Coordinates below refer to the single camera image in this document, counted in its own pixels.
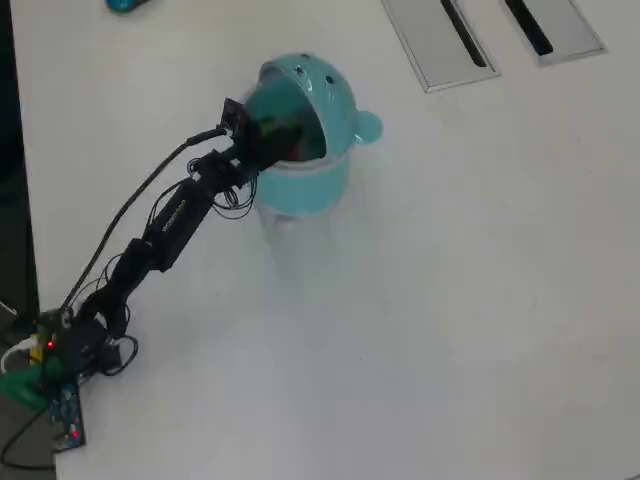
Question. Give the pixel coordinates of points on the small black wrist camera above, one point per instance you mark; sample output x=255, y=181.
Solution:
x=235, y=117

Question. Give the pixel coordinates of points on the teal dome bin lid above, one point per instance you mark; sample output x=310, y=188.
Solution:
x=335, y=100

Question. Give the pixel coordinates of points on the yellow plug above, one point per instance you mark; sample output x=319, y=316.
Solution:
x=36, y=354

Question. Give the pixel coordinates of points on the blue controller circuit board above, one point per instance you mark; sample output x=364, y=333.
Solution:
x=67, y=415

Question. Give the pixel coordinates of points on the teal blue gadget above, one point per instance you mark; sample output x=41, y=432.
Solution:
x=125, y=4

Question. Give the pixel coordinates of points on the teal round bin body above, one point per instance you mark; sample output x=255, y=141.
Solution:
x=305, y=185

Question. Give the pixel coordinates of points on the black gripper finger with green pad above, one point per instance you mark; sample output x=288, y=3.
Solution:
x=282, y=145
x=265, y=129

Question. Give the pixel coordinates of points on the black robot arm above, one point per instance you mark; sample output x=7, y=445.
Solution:
x=175, y=220

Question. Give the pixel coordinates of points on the green table clamp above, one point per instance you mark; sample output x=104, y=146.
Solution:
x=22, y=385

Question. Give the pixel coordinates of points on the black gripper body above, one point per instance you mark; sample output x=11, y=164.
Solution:
x=247, y=157

